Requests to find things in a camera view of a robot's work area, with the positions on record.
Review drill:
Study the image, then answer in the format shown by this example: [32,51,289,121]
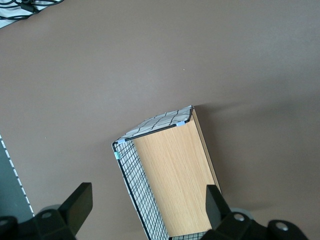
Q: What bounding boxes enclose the black floor cables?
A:
[0,0,65,22]

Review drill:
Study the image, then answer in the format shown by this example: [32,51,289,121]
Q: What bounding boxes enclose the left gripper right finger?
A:
[201,184,266,240]

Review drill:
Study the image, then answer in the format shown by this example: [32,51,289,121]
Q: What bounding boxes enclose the wire basket with wooden panels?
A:
[110,104,222,240]

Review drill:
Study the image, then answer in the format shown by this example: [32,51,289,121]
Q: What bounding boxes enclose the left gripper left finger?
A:
[33,182,94,240]

